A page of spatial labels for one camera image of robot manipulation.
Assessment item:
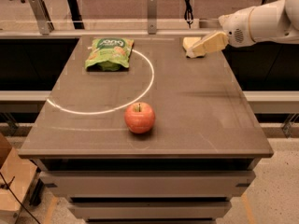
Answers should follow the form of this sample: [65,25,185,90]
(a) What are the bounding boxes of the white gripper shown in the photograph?
[191,7,255,58]

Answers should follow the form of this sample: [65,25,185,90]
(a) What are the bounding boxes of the yellow sponge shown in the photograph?
[183,37,201,58]

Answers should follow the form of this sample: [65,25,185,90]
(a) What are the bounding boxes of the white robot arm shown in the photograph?
[183,0,299,58]

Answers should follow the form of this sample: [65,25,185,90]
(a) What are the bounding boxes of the red apple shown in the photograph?
[124,102,155,134]

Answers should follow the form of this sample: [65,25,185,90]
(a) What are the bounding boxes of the green chip bag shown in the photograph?
[84,37,134,71]

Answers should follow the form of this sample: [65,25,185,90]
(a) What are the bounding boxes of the black table leg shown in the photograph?
[67,0,84,29]

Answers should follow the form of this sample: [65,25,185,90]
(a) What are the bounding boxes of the cardboard box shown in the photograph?
[0,133,36,224]

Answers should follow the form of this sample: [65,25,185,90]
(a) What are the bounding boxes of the hanging black cable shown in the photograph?
[182,0,194,29]

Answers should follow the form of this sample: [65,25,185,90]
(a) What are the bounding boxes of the middle metal bracket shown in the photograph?
[147,0,157,35]

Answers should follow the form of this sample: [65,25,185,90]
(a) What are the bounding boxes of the left metal bracket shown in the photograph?
[28,0,54,35]

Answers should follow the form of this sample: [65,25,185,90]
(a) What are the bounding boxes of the black cable on floor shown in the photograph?
[0,172,41,224]

